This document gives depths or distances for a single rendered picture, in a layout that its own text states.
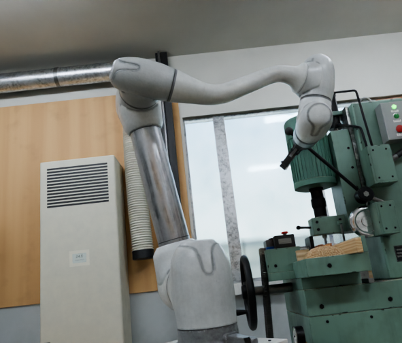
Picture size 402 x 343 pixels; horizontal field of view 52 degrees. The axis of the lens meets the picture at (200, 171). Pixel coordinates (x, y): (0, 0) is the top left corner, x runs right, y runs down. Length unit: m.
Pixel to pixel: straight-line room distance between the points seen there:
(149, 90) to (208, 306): 0.61
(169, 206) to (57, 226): 1.74
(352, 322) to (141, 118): 0.97
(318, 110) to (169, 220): 0.56
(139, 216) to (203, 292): 1.92
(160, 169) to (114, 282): 1.60
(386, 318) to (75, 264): 1.93
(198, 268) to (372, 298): 0.74
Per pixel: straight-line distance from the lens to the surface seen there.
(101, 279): 2.82
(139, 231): 2.90
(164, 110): 3.24
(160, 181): 1.28
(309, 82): 1.39
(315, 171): 1.75
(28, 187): 3.39
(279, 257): 1.65
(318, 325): 1.54
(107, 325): 2.81
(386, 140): 1.81
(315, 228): 1.75
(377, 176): 1.69
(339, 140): 1.83
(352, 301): 1.57
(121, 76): 1.23
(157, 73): 1.22
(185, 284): 1.05
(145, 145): 1.31
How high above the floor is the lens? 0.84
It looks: 16 degrees up
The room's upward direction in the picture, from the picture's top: 6 degrees counter-clockwise
